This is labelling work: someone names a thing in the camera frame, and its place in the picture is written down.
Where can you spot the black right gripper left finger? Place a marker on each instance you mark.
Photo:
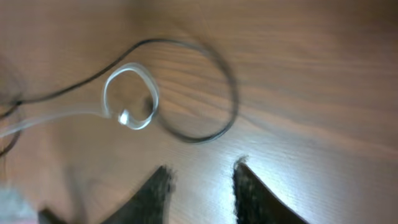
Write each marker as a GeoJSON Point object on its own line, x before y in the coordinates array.
{"type": "Point", "coordinates": [150, 204]}

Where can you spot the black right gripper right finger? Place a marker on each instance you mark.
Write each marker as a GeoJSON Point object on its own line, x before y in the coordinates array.
{"type": "Point", "coordinates": [255, 202]}

